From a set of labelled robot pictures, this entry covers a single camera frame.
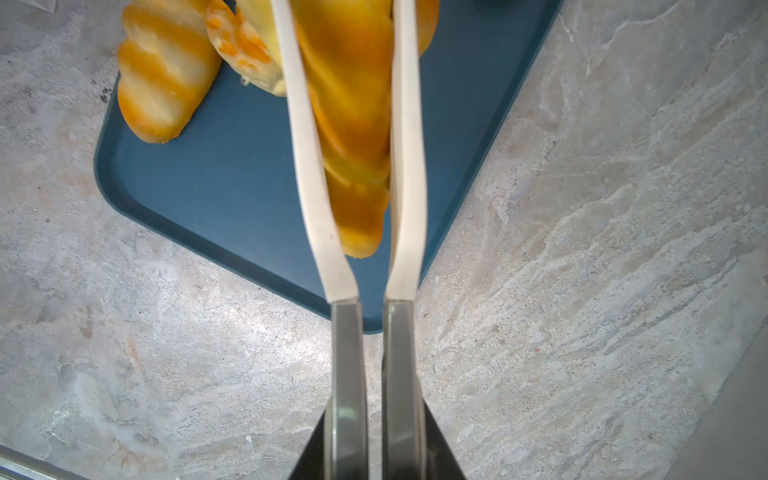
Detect blue rectangular tray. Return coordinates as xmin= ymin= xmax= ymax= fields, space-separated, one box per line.
xmin=94 ymin=0 xmax=561 ymax=317

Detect white and steel tongs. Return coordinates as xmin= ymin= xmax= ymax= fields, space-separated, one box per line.
xmin=271 ymin=1 xmax=439 ymax=479

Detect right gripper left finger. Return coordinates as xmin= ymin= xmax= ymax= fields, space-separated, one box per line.
xmin=288 ymin=414 xmax=325 ymax=480

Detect braided pastry bread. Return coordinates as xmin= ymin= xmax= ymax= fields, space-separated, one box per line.
xmin=205 ymin=0 xmax=286 ymax=97

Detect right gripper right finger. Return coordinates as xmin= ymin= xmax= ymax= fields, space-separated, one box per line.
xmin=424 ymin=403 xmax=466 ymax=480

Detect small striped bun top right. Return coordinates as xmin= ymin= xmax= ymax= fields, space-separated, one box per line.
xmin=415 ymin=0 xmax=440 ymax=55

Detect striped bun lower left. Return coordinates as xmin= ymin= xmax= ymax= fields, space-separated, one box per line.
xmin=117 ymin=1 xmax=222 ymax=144

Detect long striped croissant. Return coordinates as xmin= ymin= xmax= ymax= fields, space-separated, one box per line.
xmin=291 ymin=1 xmax=394 ymax=258

